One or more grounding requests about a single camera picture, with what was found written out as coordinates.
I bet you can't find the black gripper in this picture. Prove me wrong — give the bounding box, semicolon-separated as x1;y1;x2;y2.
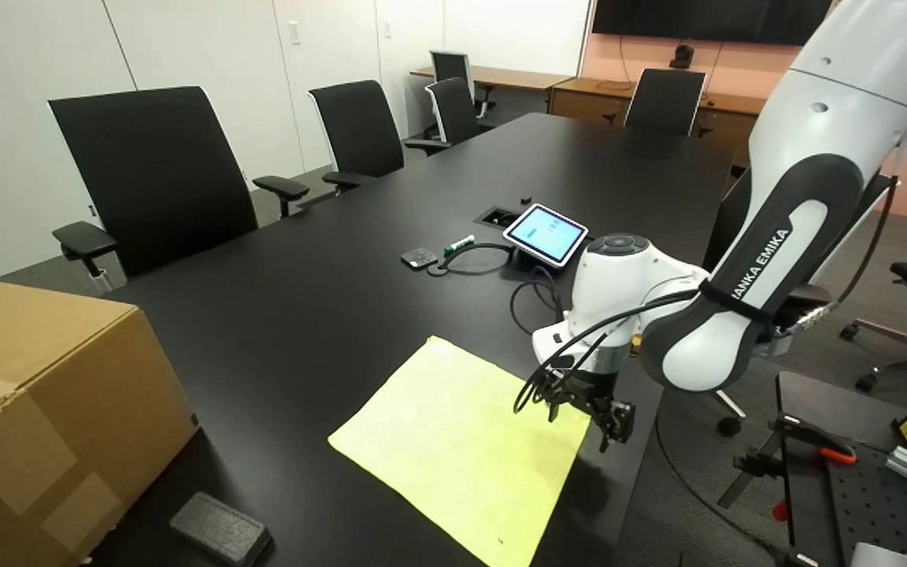
543;373;636;452

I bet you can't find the yellow cloth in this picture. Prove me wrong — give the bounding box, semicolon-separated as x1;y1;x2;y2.
329;338;593;567

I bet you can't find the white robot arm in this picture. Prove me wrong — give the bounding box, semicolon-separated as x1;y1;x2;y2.
516;0;907;440

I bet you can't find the white tablet device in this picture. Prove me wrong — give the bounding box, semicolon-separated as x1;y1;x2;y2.
505;203;589;267

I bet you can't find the small black phone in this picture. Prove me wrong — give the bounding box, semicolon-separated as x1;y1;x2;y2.
399;250;438;270

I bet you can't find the black office chair far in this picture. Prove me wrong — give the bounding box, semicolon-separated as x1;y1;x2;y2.
625;70;705;137

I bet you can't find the black office chair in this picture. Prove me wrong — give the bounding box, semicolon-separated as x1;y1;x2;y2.
49;84;258;276
625;70;705;137
311;79;403;189
405;75;489;155

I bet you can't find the black flat device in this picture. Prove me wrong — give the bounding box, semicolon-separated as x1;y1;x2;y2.
169;490;269;567

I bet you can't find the black office chair near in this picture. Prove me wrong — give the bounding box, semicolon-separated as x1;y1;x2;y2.
49;84;258;276

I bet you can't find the cardboard box on table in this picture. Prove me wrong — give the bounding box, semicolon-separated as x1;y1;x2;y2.
0;283;196;567

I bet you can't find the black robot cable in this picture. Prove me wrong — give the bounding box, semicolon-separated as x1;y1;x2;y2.
511;287;704;420

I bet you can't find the orange handled tool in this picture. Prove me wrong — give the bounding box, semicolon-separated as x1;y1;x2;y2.
733;413;863;482

